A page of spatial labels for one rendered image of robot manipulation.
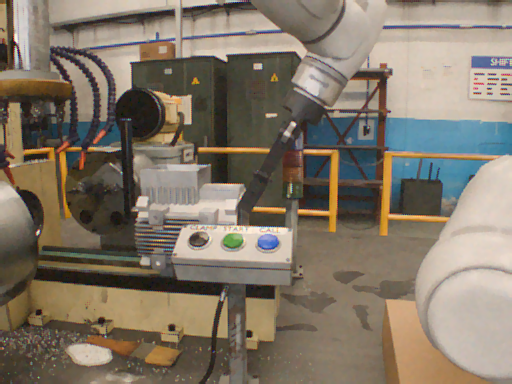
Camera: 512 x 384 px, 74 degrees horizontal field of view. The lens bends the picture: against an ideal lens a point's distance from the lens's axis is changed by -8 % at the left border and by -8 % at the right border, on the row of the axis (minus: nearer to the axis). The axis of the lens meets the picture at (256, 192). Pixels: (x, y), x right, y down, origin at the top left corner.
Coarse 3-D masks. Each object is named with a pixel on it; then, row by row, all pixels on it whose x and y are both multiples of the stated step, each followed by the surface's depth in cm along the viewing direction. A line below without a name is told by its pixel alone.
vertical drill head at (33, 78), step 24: (24, 0) 71; (48, 0) 76; (24, 24) 71; (48, 24) 76; (24, 48) 72; (48, 48) 77; (24, 72) 71; (48, 72) 75; (0, 96) 70; (24, 96) 71; (48, 96) 74; (24, 120) 83
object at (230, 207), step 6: (144, 198) 72; (138, 204) 72; (144, 204) 71; (150, 204) 73; (228, 204) 69; (234, 204) 69; (144, 210) 72; (228, 210) 69; (234, 210) 69; (144, 258) 74; (150, 258) 74; (144, 264) 73; (150, 264) 74
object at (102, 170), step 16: (96, 160) 101; (112, 160) 101; (144, 160) 112; (80, 176) 102; (96, 176) 102; (112, 176) 101; (64, 192) 105; (80, 192) 100; (96, 192) 103; (112, 192) 99; (80, 208) 104; (96, 208) 103; (112, 208) 103; (80, 224) 106; (96, 224) 104; (112, 224) 104; (128, 224) 103
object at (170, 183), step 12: (156, 168) 80; (168, 168) 82; (180, 168) 82; (192, 168) 81; (204, 168) 76; (144, 180) 73; (156, 180) 73; (168, 180) 72; (180, 180) 72; (192, 180) 72; (204, 180) 76; (144, 192) 73; (156, 192) 73; (168, 192) 73; (180, 192) 72; (192, 192) 72; (156, 204) 73; (168, 204) 73; (180, 204) 73; (192, 204) 72
